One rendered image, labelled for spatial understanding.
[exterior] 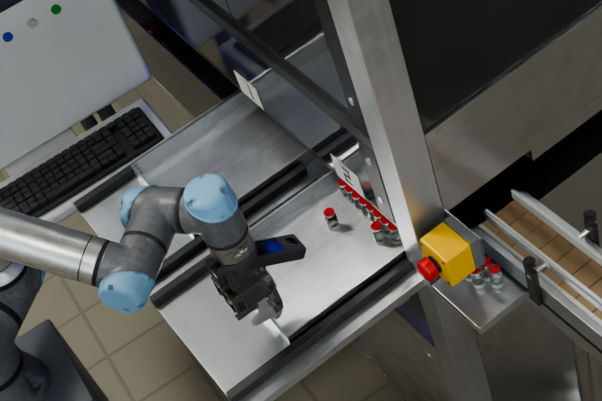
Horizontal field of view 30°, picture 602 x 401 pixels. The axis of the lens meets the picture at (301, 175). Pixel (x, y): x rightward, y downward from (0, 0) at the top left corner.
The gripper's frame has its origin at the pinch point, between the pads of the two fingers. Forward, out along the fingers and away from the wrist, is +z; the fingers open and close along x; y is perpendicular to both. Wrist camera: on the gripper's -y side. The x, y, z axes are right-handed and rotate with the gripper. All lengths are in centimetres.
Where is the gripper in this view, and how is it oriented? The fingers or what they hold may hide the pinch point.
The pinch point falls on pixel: (277, 311)
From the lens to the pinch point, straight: 200.5
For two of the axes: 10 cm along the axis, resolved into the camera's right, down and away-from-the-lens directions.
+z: 2.5, 6.6, 7.1
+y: -7.9, 5.6, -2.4
